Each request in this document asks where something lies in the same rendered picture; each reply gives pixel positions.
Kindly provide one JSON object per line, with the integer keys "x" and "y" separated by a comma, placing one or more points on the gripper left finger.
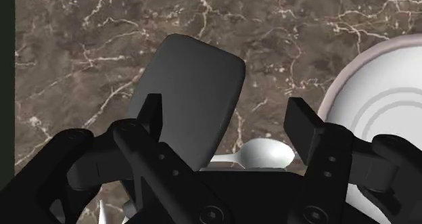
{"x": 148, "y": 170}

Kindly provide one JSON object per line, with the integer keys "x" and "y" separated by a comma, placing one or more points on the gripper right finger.
{"x": 324, "y": 157}

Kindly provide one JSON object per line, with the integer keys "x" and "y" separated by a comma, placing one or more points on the white spoon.
{"x": 263, "y": 153}

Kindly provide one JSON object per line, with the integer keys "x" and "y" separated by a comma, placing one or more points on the silver pointed utensil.
{"x": 102, "y": 215}

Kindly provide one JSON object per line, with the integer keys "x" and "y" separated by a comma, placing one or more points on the white bowl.
{"x": 382, "y": 94}

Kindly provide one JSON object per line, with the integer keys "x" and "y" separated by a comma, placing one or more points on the dark grey spatula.
{"x": 194, "y": 94}

